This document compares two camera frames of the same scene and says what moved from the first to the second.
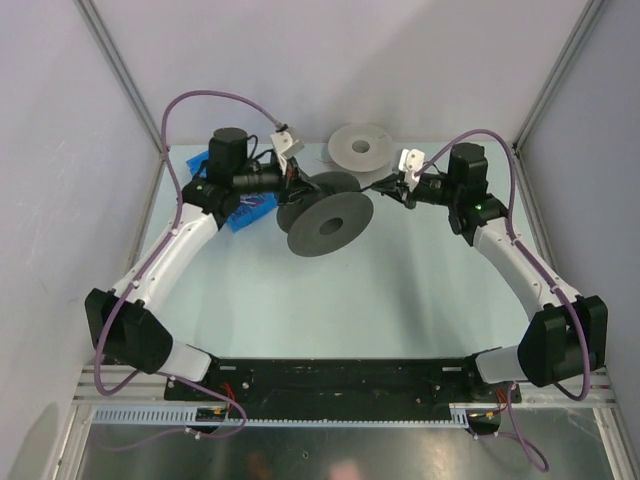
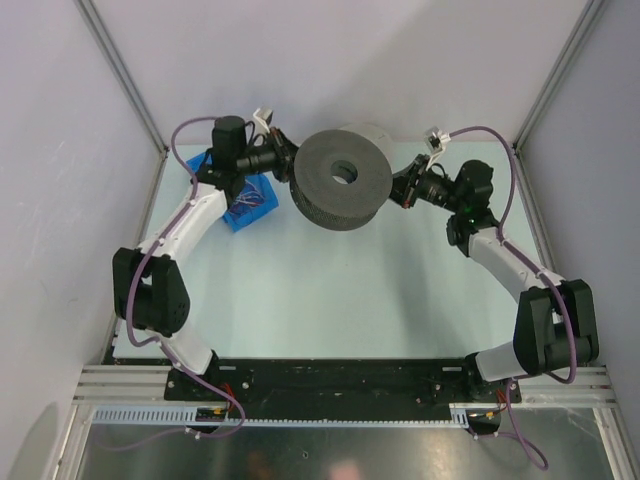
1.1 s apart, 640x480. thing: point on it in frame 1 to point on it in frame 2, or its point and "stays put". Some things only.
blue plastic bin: (242, 216) stays put
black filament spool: (329, 220) to (334, 205)
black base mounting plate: (337, 389) stays put
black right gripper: (401, 187) stays put
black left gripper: (297, 186) to (284, 153)
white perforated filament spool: (363, 150) stays put
